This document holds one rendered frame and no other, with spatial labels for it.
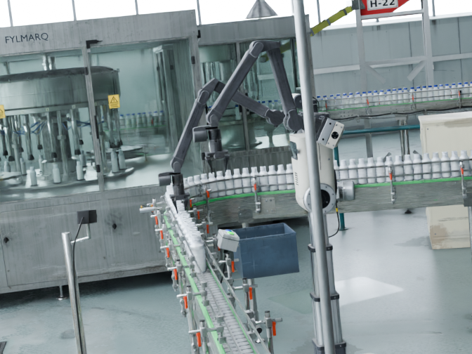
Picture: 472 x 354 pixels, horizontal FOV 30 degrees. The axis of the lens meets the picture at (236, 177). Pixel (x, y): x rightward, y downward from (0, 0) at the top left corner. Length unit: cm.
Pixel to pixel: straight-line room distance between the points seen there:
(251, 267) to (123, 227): 302
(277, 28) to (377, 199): 406
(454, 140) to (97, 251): 330
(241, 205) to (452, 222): 282
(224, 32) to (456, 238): 327
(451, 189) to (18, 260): 373
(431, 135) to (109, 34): 297
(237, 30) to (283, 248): 504
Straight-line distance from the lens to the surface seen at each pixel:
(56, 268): 770
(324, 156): 426
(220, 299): 339
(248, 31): 952
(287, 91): 407
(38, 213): 761
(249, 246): 471
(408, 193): 586
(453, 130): 811
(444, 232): 824
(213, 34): 946
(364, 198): 587
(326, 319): 181
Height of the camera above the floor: 190
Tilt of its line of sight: 8 degrees down
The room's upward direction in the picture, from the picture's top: 6 degrees counter-clockwise
